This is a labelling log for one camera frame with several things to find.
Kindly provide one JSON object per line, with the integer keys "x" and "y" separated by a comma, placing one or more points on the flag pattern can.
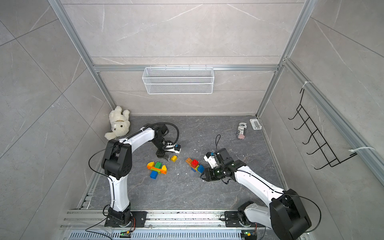
{"x": 241, "y": 132}

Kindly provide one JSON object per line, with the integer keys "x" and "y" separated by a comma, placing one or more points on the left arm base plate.
{"x": 137, "y": 219}

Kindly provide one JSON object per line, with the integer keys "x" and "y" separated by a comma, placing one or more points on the white wire mesh basket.
{"x": 178, "y": 80}

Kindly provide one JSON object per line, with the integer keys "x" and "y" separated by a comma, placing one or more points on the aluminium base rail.
{"x": 87, "y": 224}

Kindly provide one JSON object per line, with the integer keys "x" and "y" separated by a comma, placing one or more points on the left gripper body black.
{"x": 159, "y": 145}

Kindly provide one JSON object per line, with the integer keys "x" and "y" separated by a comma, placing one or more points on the orange 2x4 lego plate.
{"x": 154, "y": 169}

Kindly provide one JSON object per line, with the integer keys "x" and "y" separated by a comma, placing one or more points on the dark green lego brick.
{"x": 158, "y": 165}

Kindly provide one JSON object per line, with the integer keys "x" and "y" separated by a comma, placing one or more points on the small white box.
{"x": 256, "y": 125}

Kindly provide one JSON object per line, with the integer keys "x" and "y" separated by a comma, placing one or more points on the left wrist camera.
{"x": 176, "y": 148}

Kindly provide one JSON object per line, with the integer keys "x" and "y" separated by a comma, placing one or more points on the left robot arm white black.
{"x": 117, "y": 164}

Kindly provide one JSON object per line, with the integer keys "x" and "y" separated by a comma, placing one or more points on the white teddy bear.
{"x": 120, "y": 124}

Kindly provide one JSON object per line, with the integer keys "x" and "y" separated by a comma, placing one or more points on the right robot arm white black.
{"x": 283, "y": 212}

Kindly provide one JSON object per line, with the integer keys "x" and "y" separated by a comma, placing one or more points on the red lego brick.
{"x": 194, "y": 164}

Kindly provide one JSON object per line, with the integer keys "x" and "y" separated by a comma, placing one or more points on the small blue lego brick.
{"x": 200, "y": 169}

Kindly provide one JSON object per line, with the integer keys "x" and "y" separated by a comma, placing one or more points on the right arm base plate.
{"x": 234, "y": 219}

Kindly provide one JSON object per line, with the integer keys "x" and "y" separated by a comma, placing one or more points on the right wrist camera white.
{"x": 210, "y": 158}

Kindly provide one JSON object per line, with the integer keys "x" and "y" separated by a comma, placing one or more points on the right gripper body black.
{"x": 215, "y": 173}

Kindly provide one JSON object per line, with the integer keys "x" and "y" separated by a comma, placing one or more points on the black wire hook rack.
{"x": 317, "y": 137}

